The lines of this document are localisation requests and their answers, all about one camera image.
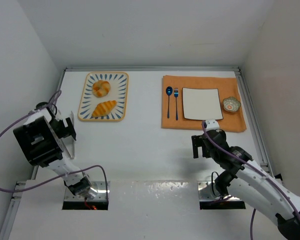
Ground round twisted bread roll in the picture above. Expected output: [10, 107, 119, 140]
[92, 80, 111, 98]

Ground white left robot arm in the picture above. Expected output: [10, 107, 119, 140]
[13, 106, 98, 200]

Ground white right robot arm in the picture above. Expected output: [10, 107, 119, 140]
[191, 129, 300, 240]

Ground striped croissant bread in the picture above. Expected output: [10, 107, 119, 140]
[91, 100, 117, 118]

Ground orange cloth placemat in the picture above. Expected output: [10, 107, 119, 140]
[160, 75, 247, 134]

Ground white square plate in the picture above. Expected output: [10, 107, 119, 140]
[182, 87, 223, 121]

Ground small floral sauce bowl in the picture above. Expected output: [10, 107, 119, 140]
[222, 96, 241, 113]

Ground blue metal fork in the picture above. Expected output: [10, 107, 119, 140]
[173, 87, 179, 121]

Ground blue metal spoon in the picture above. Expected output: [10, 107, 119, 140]
[165, 86, 173, 119]

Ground blue patterned rectangular tray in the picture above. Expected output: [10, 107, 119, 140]
[77, 71, 129, 122]

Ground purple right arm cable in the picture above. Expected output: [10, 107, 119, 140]
[201, 120, 300, 240]

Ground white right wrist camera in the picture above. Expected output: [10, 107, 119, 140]
[202, 120, 220, 132]

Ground black thin cable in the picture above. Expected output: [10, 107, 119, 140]
[210, 171, 225, 199]

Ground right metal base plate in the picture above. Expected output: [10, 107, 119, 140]
[197, 181, 240, 203]

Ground metal base plate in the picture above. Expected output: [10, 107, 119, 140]
[63, 181, 110, 202]
[197, 181, 240, 203]

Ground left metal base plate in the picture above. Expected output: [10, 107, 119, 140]
[63, 181, 110, 202]

